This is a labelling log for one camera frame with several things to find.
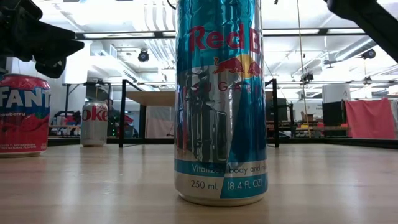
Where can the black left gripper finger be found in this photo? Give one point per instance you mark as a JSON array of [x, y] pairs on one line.
[[53, 45], [51, 67]]

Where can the red strawberry Fanta can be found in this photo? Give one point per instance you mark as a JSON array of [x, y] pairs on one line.
[[25, 124]]

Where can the silver Diet Coke can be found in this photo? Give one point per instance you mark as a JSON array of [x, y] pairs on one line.
[[93, 130]]

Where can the blue silver Red Bull can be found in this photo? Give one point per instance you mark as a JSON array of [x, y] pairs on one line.
[[217, 124]]

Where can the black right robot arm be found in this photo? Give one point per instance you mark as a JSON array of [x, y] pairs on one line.
[[373, 18]]

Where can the wooden shelf with black legs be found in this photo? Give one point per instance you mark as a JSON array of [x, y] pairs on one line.
[[152, 98]]

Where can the person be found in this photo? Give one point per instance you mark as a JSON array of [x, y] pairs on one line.
[[112, 119]]

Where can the white fabric panel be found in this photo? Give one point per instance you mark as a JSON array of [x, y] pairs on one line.
[[160, 121]]

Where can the black equipment case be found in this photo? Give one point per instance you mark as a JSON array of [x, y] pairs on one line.
[[282, 110]]

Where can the cardboard box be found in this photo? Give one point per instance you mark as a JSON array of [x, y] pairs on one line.
[[308, 117]]

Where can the black cabinet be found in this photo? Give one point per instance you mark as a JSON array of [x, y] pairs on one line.
[[332, 113]]

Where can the white box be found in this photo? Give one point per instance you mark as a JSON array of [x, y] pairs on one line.
[[335, 93]]

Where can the red cloth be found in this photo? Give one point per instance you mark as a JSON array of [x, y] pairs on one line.
[[370, 119]]

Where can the black ceiling camera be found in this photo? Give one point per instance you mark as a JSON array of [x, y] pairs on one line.
[[143, 56], [369, 53], [307, 76]]

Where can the black aluminium table frame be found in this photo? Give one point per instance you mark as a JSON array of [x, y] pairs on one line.
[[342, 142]]

